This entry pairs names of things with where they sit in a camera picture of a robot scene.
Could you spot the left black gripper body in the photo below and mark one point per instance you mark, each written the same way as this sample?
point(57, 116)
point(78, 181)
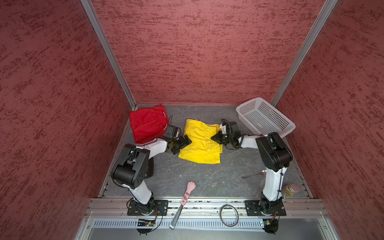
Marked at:
point(179, 143)

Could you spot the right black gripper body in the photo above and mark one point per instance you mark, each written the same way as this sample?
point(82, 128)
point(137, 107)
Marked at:
point(221, 139)

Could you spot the yellow shorts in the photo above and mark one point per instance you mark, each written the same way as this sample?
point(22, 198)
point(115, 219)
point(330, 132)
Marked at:
point(202, 150)

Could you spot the red shorts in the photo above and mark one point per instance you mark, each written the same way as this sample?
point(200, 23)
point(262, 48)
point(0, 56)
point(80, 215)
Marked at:
point(148, 123)

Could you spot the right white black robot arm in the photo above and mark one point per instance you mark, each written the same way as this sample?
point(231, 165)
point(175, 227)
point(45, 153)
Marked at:
point(276, 157)

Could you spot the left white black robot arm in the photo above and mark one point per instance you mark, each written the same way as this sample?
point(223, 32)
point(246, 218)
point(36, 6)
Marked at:
point(131, 167)

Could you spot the black calculator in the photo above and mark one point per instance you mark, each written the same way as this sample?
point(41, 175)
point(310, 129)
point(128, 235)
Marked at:
point(150, 168)

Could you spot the white plastic basket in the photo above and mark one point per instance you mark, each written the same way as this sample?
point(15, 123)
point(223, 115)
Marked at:
point(262, 118)

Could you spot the metal spoon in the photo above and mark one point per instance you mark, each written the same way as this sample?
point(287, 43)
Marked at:
point(261, 173)

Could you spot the small glass jar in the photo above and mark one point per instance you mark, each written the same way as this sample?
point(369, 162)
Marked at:
point(290, 190)

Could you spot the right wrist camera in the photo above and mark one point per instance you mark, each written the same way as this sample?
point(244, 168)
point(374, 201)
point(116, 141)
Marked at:
point(230, 130)

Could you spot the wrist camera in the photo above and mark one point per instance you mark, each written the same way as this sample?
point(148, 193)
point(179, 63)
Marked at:
point(172, 132)
point(230, 130)

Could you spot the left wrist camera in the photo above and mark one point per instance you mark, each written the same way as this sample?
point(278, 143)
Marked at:
point(172, 132)

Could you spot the pink cat-paw handled knife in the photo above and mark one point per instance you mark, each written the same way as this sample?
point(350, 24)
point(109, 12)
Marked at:
point(190, 187)

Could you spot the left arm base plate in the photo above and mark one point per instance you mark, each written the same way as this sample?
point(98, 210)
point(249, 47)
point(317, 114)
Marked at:
point(159, 207)

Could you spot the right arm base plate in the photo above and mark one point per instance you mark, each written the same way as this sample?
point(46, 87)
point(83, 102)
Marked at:
point(253, 207)

